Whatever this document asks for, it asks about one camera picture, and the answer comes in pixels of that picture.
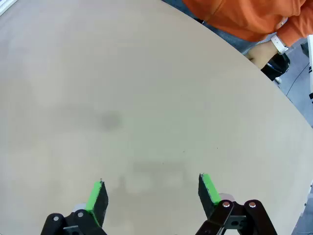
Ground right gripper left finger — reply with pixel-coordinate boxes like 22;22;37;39
40;178;110;235

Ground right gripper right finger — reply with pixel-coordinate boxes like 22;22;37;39
194;172;278;235

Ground person's left forearm orange sleeve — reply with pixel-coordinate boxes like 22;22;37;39
275;4;313;47

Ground person's left hand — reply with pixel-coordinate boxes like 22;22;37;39
246;40;279;71

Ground black round stool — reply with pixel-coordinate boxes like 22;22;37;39
261;52;291;82

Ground person's blue jeans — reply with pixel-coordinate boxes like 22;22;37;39
161;0;259;55

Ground white wristwatch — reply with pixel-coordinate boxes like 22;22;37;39
270;33;290;55

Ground person's orange hoodie torso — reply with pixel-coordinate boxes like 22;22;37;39
182;0;309;43

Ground thin black floor cable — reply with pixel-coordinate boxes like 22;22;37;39
285;62;311;96

